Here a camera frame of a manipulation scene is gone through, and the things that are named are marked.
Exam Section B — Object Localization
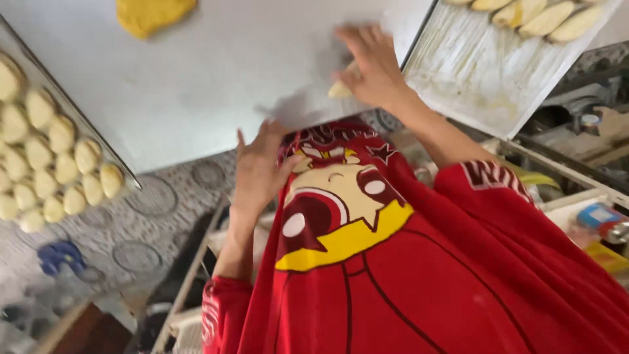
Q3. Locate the person's right hand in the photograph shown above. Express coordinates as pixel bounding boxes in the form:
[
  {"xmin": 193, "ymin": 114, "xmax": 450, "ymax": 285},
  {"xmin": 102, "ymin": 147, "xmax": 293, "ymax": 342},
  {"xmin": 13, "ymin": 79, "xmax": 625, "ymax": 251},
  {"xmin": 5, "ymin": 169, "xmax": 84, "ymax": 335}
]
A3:
[{"xmin": 333, "ymin": 24, "xmax": 419, "ymax": 114}]

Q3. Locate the row of shaped dough rolls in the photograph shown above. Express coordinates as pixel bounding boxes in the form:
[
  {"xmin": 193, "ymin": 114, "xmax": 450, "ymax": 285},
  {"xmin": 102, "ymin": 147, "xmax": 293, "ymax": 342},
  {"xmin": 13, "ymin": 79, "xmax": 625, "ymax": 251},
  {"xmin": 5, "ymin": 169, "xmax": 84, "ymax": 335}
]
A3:
[{"xmin": 444, "ymin": 0, "xmax": 606, "ymax": 45}]

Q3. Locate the person's left hand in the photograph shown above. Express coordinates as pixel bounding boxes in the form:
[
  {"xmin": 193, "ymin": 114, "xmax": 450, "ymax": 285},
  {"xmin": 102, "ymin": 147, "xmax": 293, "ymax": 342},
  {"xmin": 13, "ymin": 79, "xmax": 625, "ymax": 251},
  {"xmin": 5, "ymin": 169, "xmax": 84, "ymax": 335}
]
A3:
[{"xmin": 231, "ymin": 120, "xmax": 306, "ymax": 216}]

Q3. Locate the pale oblong dough piece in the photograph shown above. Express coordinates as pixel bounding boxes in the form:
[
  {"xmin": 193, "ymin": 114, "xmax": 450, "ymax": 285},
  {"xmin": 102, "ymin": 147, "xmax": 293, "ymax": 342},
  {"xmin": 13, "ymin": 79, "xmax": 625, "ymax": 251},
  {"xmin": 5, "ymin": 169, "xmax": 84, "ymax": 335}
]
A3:
[{"xmin": 327, "ymin": 61, "xmax": 360, "ymax": 99}]

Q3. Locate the white table frame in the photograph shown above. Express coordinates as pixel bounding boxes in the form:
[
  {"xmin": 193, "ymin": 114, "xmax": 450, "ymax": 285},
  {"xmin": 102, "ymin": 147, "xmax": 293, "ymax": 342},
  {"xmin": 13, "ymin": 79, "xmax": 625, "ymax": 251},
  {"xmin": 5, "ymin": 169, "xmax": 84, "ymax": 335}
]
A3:
[{"xmin": 150, "ymin": 196, "xmax": 232, "ymax": 354}]

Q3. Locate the brown wooden furniture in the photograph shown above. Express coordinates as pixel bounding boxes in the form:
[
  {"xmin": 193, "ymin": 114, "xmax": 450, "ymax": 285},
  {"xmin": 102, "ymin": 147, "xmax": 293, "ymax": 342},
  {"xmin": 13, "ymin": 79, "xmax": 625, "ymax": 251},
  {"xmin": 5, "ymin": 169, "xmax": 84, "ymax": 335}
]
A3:
[{"xmin": 32, "ymin": 300, "xmax": 134, "ymax": 354}]

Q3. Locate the yellow dough lump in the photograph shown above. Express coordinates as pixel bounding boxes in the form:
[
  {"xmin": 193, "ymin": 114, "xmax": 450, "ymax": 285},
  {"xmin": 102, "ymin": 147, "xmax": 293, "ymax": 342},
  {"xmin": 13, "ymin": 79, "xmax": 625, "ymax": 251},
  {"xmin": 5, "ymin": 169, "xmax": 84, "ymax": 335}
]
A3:
[{"xmin": 116, "ymin": 0, "xmax": 198, "ymax": 40}]

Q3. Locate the group of round dough buns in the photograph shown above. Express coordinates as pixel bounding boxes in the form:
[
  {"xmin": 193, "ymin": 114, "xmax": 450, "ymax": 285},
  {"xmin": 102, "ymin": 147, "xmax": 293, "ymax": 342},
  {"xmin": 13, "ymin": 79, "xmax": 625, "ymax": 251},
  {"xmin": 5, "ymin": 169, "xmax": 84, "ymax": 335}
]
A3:
[{"xmin": 0, "ymin": 53, "xmax": 125, "ymax": 234}]

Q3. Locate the metal tray with round buns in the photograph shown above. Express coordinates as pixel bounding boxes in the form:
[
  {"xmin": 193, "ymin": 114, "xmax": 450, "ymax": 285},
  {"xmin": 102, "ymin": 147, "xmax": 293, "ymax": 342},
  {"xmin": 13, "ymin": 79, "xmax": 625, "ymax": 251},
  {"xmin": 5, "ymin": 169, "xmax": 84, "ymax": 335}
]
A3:
[{"xmin": 0, "ymin": 14, "xmax": 143, "ymax": 235}]

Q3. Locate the cluttered under-table shelf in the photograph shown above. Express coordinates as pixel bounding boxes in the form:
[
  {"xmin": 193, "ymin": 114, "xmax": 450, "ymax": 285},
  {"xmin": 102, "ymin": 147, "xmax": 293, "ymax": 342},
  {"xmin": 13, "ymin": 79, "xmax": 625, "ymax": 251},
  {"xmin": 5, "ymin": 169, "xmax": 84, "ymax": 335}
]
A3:
[{"xmin": 484, "ymin": 40, "xmax": 629, "ymax": 288}]

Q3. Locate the greased metal baking tray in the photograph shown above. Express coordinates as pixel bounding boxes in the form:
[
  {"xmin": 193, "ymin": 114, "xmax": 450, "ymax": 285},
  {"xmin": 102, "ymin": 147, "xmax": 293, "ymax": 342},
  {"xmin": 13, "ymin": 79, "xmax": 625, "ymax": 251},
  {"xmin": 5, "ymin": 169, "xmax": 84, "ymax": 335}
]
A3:
[{"xmin": 402, "ymin": 0, "xmax": 626, "ymax": 141}]

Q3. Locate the blue sandal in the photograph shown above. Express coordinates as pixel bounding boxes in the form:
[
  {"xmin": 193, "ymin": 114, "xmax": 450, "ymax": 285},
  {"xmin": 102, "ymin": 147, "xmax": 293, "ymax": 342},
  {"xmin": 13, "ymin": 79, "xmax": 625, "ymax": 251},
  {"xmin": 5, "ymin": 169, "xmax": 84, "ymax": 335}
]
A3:
[{"xmin": 37, "ymin": 240, "xmax": 87, "ymax": 277}]

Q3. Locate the red printed shirt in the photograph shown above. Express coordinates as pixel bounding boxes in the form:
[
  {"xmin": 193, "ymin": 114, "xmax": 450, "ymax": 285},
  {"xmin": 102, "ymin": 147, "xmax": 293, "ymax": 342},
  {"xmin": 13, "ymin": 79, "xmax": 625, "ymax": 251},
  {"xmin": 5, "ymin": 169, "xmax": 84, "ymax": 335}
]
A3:
[{"xmin": 201, "ymin": 117, "xmax": 629, "ymax": 354}]

